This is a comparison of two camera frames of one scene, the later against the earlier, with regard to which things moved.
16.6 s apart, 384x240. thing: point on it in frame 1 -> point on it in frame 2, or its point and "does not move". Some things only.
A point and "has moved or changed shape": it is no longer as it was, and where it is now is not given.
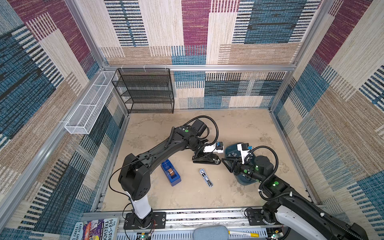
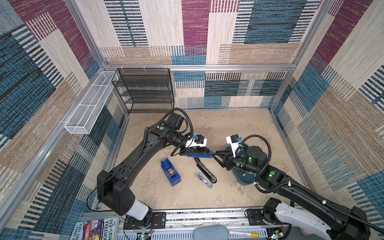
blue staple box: [171, 172] does not move
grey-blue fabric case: [217, 232] does not move
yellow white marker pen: [252, 235] does not move
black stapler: [211, 158] has moved or changed shape
